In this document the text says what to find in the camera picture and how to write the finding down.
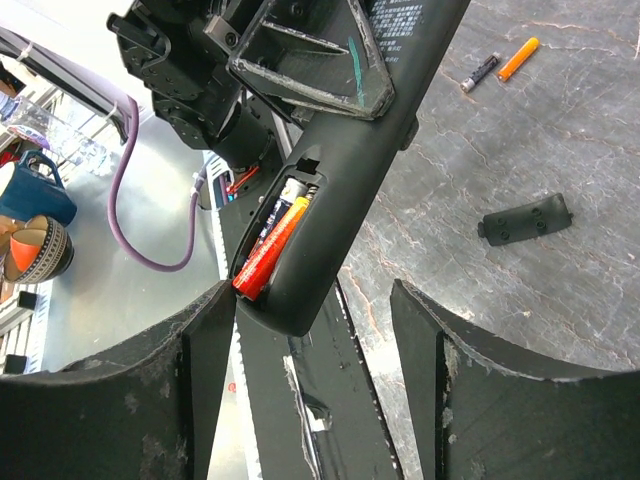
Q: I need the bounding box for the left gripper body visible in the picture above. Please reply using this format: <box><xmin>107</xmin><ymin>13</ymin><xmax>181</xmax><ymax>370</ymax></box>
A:
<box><xmin>189</xmin><ymin>1</ymin><xmax>274</xmax><ymax>70</ymax></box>

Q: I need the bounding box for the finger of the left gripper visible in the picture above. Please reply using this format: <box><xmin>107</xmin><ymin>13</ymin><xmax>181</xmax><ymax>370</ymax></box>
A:
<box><xmin>228</xmin><ymin>1</ymin><xmax>395</xmax><ymax>120</ymax></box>

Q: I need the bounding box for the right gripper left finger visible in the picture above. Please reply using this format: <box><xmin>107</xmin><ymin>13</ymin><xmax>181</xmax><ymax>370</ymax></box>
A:
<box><xmin>1</xmin><ymin>281</ymin><xmax>235</xmax><ymax>479</ymax></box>

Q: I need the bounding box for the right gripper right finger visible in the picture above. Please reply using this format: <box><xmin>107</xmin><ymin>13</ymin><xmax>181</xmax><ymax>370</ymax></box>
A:
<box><xmin>390</xmin><ymin>280</ymin><xmax>639</xmax><ymax>479</ymax></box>

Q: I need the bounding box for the red orange battery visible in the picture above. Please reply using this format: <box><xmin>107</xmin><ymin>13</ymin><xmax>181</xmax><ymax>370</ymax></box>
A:
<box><xmin>232</xmin><ymin>195</ymin><xmax>312</xmax><ymax>301</ymax></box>

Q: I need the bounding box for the black white battery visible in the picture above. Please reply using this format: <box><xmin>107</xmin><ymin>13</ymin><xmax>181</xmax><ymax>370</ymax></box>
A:
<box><xmin>249</xmin><ymin>177</ymin><xmax>308</xmax><ymax>256</ymax></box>

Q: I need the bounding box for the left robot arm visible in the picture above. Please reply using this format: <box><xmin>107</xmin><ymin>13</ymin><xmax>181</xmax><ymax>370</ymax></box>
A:
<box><xmin>106</xmin><ymin>1</ymin><xmax>394</xmax><ymax>150</ymax></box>

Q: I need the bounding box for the black silver battery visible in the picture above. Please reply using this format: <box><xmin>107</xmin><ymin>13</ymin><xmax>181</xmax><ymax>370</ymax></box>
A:
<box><xmin>459</xmin><ymin>52</ymin><xmax>502</xmax><ymax>93</ymax></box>

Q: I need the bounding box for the patterned orange black bowl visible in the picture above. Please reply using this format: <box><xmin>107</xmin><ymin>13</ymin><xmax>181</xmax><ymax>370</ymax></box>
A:
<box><xmin>2</xmin><ymin>215</ymin><xmax>75</xmax><ymax>284</ymax></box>

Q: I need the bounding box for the dark blue mug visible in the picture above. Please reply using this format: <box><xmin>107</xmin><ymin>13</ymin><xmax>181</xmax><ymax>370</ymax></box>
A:
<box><xmin>1</xmin><ymin>150</ymin><xmax>77</xmax><ymax>226</ymax></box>

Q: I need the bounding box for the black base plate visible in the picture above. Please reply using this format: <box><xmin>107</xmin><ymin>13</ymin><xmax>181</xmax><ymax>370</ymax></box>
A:
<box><xmin>219</xmin><ymin>174</ymin><xmax>401</xmax><ymax>480</ymax></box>

